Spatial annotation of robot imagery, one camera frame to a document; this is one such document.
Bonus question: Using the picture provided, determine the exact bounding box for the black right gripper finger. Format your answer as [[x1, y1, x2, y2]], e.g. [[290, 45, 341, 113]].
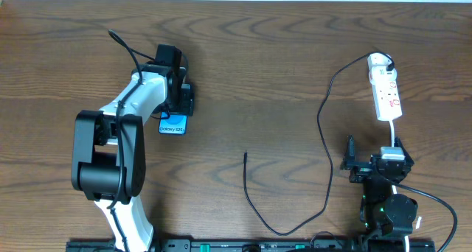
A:
[[394, 137, 410, 158], [340, 135, 355, 170]]

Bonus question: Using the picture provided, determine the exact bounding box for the blue Galaxy smartphone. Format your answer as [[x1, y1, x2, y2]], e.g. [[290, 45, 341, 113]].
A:
[[159, 113, 188, 136]]

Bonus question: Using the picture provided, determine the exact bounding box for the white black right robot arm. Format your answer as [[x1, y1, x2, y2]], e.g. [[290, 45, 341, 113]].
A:
[[341, 136, 418, 251]]

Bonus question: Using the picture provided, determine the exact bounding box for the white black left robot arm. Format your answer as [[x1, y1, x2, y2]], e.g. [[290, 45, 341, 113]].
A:
[[71, 44, 195, 251]]

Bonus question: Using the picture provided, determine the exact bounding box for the white power strip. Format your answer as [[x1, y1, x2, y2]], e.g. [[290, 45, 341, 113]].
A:
[[367, 53, 402, 122]]

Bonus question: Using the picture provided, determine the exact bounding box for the white power strip cord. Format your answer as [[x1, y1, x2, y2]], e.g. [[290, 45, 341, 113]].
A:
[[389, 119, 411, 252]]

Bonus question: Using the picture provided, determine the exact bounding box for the black USB charging cable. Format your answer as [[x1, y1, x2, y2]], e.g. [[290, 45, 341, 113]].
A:
[[242, 51, 395, 237]]

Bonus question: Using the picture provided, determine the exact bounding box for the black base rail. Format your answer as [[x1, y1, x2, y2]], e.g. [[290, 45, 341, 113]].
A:
[[65, 235, 436, 252]]

